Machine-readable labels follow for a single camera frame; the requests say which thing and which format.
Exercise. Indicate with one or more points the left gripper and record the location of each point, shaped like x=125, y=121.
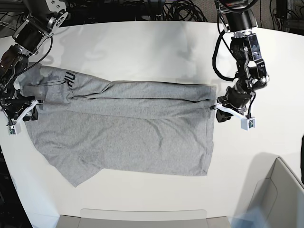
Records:
x=233, y=100

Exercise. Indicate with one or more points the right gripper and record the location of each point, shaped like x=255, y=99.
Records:
x=15, y=104

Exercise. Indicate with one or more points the grey T-shirt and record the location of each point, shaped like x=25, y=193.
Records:
x=86, y=124

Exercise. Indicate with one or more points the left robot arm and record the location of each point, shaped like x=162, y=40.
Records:
x=238, y=19

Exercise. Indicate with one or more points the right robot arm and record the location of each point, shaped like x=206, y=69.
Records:
x=44, y=17

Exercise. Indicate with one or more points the black object right edge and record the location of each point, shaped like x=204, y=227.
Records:
x=302, y=154

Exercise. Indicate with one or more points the grey tray front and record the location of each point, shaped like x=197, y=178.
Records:
x=97, y=218

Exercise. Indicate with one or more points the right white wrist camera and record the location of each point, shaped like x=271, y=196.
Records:
x=13, y=125

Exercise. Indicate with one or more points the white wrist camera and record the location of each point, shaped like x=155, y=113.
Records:
x=13, y=125
x=240, y=117

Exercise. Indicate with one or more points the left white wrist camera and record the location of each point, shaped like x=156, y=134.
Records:
x=240, y=117

